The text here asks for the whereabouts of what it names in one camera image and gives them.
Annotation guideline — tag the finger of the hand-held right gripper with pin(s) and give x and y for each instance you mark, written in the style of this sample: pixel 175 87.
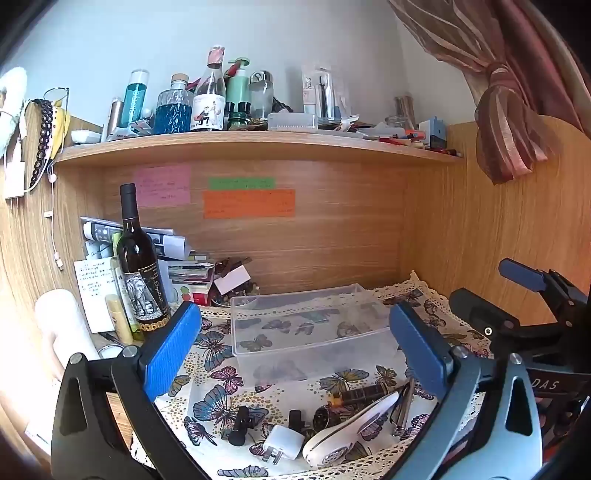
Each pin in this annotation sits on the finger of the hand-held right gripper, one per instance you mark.
pixel 521 274
pixel 485 314

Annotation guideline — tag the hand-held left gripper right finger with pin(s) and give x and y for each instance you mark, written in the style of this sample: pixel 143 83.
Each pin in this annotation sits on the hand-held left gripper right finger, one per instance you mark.
pixel 415 350

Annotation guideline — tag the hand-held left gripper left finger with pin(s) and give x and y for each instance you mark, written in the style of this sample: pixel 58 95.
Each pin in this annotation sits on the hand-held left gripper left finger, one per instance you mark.
pixel 171 350

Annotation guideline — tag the butterfly print tablecloth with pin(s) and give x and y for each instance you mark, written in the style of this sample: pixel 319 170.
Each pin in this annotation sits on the butterfly print tablecloth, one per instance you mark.
pixel 217 369

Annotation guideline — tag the yellow tube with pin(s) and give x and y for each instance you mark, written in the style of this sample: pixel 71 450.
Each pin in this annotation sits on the yellow tube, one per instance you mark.
pixel 119 318

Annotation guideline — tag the silver nail clipper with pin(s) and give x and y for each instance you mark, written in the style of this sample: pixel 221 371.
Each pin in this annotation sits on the silver nail clipper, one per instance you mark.
pixel 402 410

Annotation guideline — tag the brown cosmetic tube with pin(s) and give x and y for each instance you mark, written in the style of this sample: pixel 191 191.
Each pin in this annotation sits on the brown cosmetic tube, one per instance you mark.
pixel 360 394

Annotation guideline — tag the stack of small books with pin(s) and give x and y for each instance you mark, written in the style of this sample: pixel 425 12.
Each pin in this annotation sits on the stack of small books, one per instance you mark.
pixel 191 279

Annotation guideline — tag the dark wine bottle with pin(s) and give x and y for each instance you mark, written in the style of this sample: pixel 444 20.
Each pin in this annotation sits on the dark wine bottle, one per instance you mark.
pixel 141 272

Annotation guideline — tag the pile of dark beads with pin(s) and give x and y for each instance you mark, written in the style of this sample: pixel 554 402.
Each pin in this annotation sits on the pile of dark beads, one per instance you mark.
pixel 240 295

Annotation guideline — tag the white card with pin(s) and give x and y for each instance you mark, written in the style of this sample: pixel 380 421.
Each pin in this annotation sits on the white card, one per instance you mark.
pixel 232 280

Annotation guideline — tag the handwritten white note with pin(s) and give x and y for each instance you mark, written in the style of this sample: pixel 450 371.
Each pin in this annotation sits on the handwritten white note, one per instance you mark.
pixel 94 290

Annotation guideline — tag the black clip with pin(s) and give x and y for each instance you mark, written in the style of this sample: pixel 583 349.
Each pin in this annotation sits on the black clip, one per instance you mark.
pixel 239 427

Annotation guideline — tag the clear plastic container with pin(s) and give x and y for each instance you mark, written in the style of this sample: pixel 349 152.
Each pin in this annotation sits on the clear plastic container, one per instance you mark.
pixel 314 337

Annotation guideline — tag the stack of magazines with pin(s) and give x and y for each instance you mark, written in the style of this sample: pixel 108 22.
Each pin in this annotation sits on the stack of magazines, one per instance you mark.
pixel 166 242

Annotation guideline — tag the white paper roll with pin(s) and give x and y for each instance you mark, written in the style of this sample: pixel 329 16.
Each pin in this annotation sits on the white paper roll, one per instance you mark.
pixel 64 323

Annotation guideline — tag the white lint remover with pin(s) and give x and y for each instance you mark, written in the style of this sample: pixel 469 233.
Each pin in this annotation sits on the white lint remover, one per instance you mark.
pixel 341 434

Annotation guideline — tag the round dark cap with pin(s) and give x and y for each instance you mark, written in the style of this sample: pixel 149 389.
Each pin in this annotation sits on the round dark cap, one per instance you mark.
pixel 322 417

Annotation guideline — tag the small black block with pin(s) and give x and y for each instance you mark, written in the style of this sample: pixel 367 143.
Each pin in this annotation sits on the small black block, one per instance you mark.
pixel 297 421

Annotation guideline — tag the white charger plug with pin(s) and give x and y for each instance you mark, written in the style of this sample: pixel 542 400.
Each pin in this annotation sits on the white charger plug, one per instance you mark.
pixel 284 443

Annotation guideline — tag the blue grey pencil sharpener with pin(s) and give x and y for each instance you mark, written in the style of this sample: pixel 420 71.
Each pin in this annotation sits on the blue grey pencil sharpener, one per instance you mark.
pixel 434 134

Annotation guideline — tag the pink sticky note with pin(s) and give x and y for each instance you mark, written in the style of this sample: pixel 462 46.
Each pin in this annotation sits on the pink sticky note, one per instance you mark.
pixel 162 184

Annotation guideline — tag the orange sticky note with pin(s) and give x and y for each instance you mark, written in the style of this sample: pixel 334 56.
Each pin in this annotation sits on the orange sticky note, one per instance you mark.
pixel 249 204

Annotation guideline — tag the green sticky note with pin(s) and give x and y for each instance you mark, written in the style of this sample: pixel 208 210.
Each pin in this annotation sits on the green sticky note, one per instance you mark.
pixel 242 183

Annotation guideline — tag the brown striped curtain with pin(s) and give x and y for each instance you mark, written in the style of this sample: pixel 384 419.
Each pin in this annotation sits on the brown striped curtain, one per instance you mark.
pixel 512 92

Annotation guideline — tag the pile of small stationery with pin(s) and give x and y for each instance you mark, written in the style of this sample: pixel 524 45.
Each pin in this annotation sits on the pile of small stationery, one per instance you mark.
pixel 383 134

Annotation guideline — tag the glass jar with sticks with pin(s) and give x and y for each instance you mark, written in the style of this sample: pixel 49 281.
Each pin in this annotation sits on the glass jar with sticks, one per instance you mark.
pixel 405 113

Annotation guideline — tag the wooden shelf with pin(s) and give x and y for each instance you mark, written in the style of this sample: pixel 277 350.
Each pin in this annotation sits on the wooden shelf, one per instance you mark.
pixel 254 145

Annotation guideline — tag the small white dish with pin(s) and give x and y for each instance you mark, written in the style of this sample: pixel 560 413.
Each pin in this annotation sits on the small white dish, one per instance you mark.
pixel 85 136

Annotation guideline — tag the white power adapter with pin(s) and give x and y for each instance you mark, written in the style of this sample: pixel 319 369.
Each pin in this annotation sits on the white power adapter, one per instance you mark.
pixel 14 181

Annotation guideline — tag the glass bottle blue liquid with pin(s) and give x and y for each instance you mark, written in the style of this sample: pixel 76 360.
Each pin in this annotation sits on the glass bottle blue liquid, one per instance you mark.
pixel 173 113

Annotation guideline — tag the silver spray can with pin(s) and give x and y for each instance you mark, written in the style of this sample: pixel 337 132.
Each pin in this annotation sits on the silver spray can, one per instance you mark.
pixel 115 117

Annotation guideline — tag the yellow plush banana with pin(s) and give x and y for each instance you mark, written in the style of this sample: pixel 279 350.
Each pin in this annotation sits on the yellow plush banana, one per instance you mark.
pixel 60 129

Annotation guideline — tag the teal bottle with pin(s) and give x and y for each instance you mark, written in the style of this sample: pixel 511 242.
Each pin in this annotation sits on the teal bottle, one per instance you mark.
pixel 135 101

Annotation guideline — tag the clear bottle illustrated label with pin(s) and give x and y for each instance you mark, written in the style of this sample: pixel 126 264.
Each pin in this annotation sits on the clear bottle illustrated label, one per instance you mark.
pixel 208 101

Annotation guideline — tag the clear comb box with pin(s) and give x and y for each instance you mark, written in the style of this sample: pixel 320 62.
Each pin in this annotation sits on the clear comb box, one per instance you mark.
pixel 293 121

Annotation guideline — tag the green pump bottle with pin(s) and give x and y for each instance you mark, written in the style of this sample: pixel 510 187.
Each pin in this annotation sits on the green pump bottle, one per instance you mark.
pixel 238 90

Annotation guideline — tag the clear glass jar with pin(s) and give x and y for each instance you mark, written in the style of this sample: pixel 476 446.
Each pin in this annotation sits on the clear glass jar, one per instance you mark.
pixel 262 97

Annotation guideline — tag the clear blister package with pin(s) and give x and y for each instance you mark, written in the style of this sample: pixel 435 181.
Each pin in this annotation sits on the clear blister package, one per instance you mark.
pixel 318 92

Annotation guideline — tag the white fluffy cloth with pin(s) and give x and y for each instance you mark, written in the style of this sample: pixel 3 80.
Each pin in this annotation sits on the white fluffy cloth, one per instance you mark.
pixel 11 106

